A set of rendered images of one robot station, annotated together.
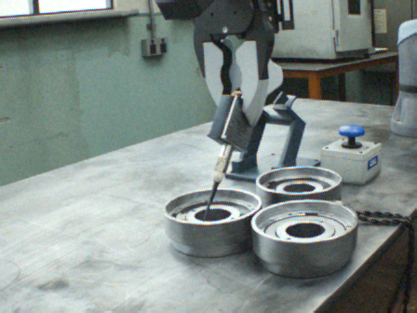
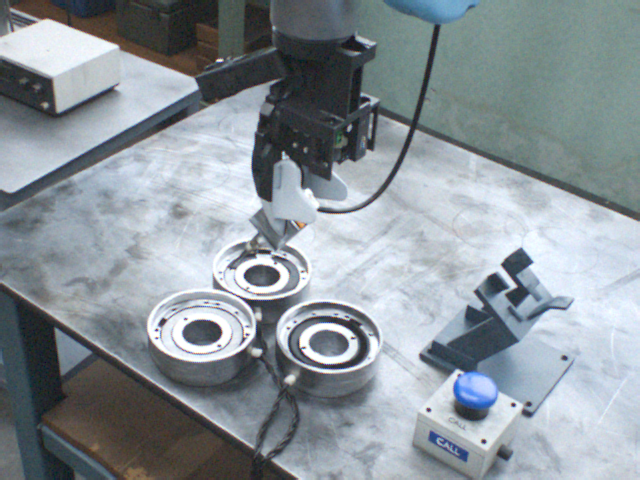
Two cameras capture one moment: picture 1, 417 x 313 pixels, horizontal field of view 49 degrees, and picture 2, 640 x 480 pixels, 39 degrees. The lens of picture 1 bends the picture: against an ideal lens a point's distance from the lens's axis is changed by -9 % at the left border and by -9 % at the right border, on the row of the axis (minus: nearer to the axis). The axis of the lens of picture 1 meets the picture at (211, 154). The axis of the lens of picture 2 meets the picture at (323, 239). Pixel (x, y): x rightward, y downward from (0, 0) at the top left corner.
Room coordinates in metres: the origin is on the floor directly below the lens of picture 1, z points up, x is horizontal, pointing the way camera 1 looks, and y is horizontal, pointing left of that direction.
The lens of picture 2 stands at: (0.45, -0.76, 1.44)
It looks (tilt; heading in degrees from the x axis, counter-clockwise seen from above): 36 degrees down; 82
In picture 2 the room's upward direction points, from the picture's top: 5 degrees clockwise
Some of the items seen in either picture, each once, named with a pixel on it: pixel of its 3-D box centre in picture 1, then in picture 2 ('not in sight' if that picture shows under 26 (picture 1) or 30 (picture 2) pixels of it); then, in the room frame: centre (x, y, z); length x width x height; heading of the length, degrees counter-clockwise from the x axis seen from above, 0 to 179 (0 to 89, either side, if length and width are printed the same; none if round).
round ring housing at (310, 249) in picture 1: (305, 238); (202, 338); (0.44, -0.09, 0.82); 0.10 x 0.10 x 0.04
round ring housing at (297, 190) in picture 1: (299, 195); (328, 349); (0.56, -0.10, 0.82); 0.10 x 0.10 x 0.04
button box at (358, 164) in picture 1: (353, 158); (472, 426); (0.68, -0.21, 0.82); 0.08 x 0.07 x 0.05; 138
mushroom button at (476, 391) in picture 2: (351, 142); (472, 403); (0.68, -0.21, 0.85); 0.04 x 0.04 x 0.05
